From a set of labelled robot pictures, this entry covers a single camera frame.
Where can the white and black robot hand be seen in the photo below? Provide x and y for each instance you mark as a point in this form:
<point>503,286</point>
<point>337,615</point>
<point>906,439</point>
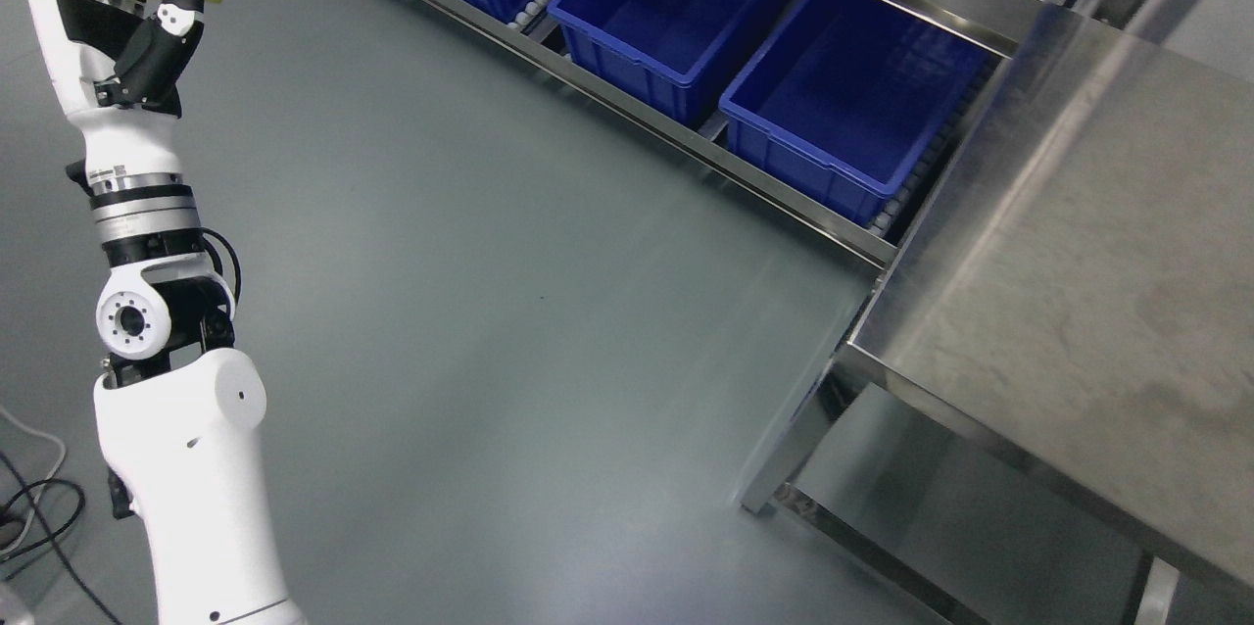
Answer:
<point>113,65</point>

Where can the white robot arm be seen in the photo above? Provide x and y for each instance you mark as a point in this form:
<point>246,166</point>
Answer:
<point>179,408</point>

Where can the metal roller shelf rack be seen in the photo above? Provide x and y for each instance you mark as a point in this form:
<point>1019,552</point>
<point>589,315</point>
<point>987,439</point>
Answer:
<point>1004,28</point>

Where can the stainless steel table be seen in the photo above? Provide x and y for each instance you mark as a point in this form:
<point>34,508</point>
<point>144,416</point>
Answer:
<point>1075,299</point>

